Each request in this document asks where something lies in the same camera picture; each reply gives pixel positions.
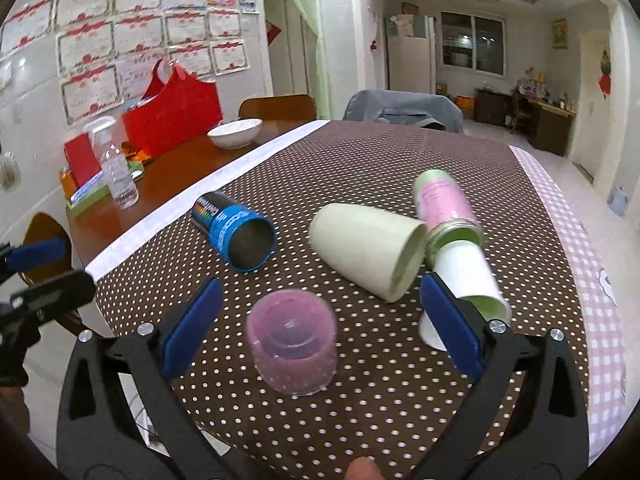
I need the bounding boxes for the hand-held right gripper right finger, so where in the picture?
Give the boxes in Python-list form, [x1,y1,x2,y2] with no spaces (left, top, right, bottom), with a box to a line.
[400,272,593,480]

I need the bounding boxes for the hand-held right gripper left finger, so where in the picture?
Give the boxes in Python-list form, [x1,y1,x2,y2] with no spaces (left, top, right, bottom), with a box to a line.
[56,277,281,480]

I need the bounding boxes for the green tray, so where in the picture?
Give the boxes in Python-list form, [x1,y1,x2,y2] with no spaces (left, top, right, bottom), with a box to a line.
[65,157,146,218]

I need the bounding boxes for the pink and green can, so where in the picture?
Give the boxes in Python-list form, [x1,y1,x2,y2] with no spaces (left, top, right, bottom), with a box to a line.
[413,169,484,266]

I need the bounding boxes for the wooden chair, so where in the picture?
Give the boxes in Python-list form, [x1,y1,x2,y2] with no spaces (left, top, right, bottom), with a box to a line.
[238,94,317,122]
[22,212,96,336]

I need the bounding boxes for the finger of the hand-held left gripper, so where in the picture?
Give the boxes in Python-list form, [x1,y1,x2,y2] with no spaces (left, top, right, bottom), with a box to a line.
[0,239,69,281]
[9,270,97,323]

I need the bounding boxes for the red box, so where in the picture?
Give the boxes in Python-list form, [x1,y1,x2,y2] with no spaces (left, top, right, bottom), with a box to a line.
[63,135,101,188]

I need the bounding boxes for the red wall decoration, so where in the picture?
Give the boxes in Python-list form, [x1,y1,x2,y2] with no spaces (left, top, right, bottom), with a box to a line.
[597,50,613,101]

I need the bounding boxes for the wall of framed certificates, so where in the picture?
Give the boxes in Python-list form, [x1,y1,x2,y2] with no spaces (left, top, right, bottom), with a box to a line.
[0,0,261,126]

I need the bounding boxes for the white wall socket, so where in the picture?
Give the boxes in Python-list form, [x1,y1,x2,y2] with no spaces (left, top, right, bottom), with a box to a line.
[0,152,21,191]

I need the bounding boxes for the window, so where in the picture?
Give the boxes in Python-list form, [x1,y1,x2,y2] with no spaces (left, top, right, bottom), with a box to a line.
[440,10,508,75]

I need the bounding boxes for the person's right hand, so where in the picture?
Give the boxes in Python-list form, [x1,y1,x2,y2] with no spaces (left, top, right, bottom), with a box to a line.
[347,457,383,480]

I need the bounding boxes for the green curtain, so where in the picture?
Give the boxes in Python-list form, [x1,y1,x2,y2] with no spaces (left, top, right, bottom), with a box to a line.
[272,0,333,120]

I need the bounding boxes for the pink checked tablecloth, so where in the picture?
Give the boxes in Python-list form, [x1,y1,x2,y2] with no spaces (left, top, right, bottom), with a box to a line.
[507,145,631,461]

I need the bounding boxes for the cream paper cup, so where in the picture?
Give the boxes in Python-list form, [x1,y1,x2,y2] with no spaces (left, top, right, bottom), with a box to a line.
[308,203,429,303]

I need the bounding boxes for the white bowl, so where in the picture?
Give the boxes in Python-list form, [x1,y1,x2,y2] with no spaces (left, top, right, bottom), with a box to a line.
[207,118,264,150]

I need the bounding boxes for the wooden chair back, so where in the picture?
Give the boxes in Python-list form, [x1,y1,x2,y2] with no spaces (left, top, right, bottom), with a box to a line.
[238,94,317,122]

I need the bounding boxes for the grey covered chair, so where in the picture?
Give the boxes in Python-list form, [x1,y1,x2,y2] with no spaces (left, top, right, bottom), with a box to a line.
[342,89,465,134]

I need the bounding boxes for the dark wooden cabinet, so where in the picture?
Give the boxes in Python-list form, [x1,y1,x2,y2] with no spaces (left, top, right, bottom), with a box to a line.
[474,88,516,126]

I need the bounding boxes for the wooden desk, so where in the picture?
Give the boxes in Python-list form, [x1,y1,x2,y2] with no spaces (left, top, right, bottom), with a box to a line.
[515,92,577,157]

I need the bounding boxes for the red bag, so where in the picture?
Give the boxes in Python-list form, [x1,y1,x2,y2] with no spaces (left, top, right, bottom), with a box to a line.
[121,58,224,158]

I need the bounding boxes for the white paper cup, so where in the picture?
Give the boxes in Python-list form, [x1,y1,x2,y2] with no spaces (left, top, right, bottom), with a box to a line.
[419,244,513,351]

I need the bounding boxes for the brown polka dot tablecloth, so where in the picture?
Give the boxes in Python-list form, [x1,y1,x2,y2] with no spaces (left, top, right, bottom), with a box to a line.
[85,120,593,480]

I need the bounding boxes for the white refrigerator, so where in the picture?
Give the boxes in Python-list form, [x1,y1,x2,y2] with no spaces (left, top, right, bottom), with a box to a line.
[384,14,437,95]

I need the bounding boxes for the blue and black can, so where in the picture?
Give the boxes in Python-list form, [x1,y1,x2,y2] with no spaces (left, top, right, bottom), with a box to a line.
[191,191,277,275]

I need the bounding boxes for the pink translucent cup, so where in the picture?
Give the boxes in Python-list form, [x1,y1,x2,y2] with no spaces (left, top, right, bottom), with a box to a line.
[245,289,338,397]

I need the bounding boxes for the clear plastic water bottle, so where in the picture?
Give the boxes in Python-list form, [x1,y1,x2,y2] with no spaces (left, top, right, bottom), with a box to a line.
[82,116,139,209]

